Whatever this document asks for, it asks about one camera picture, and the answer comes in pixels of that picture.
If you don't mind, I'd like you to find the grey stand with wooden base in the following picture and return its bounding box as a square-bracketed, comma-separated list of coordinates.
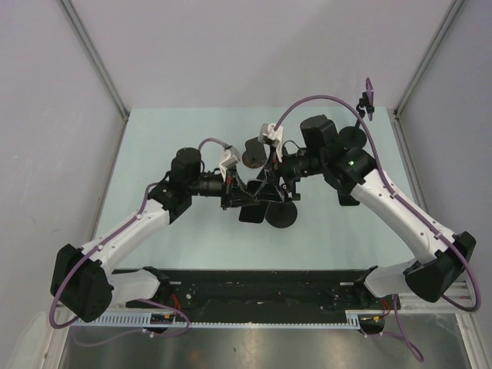
[242, 138, 268, 169]

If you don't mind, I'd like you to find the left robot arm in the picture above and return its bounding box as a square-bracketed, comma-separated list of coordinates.
[49, 146, 240, 329]

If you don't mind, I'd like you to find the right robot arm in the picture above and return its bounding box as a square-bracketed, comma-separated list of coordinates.
[258, 115, 476, 303]

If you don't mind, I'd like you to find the black stand of purple phone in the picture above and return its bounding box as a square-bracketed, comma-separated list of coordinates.
[339, 92, 371, 148]

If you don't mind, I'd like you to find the purple phone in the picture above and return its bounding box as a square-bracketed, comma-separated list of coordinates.
[364, 77, 375, 121]

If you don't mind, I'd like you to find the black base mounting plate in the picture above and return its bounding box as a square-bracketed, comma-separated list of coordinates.
[115, 268, 403, 320]

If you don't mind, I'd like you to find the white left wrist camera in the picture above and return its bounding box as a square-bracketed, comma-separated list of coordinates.
[218, 146, 241, 181]

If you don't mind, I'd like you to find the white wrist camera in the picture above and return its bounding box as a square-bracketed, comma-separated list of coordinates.
[218, 146, 241, 181]
[258, 123, 284, 162]

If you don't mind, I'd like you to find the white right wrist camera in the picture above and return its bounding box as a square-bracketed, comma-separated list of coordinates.
[258, 123, 284, 162]

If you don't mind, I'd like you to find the white slotted cable duct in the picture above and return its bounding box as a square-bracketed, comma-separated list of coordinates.
[75, 306, 361, 330]

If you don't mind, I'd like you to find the aluminium rail front right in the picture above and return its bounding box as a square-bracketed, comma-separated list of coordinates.
[395, 284, 472, 314]

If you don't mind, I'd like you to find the aluminium right corner post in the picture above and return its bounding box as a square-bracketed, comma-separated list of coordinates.
[395, 0, 474, 120]

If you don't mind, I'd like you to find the aluminium corner post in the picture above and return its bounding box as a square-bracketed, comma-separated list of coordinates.
[395, 0, 474, 120]
[56, 0, 129, 121]

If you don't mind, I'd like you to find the aluminium left corner post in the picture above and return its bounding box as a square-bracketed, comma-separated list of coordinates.
[56, 0, 129, 121]

